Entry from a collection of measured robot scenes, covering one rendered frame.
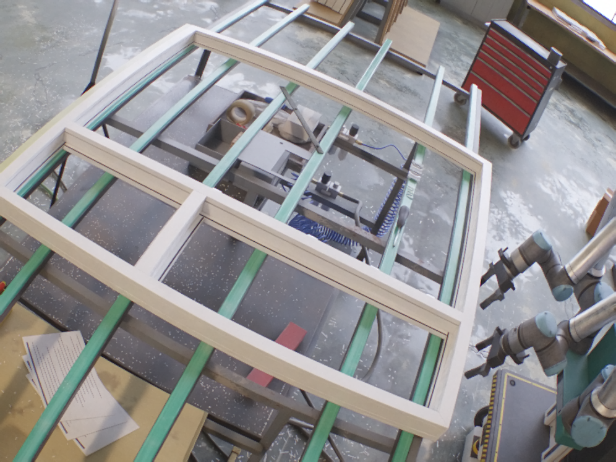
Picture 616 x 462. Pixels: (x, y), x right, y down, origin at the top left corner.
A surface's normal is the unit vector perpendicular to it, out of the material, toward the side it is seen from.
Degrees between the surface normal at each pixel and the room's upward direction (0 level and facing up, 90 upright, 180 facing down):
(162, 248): 0
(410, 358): 0
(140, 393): 0
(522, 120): 90
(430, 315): 90
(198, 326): 90
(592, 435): 95
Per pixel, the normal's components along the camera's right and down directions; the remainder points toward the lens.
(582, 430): -0.61, 0.43
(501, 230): 0.33, -0.71
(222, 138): -0.29, 0.55
